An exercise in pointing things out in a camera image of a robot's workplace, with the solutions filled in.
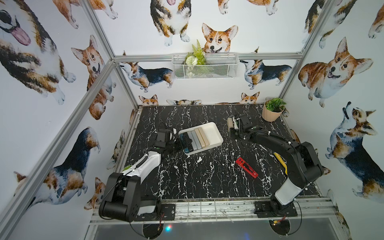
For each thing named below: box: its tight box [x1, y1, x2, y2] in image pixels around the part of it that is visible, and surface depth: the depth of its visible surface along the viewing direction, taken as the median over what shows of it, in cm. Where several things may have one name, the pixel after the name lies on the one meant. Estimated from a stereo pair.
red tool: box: [235, 157, 259, 179], surface depth 90 cm
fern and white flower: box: [184, 39, 206, 66], surface depth 84 cm
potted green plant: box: [262, 97, 287, 122], surface depth 106 cm
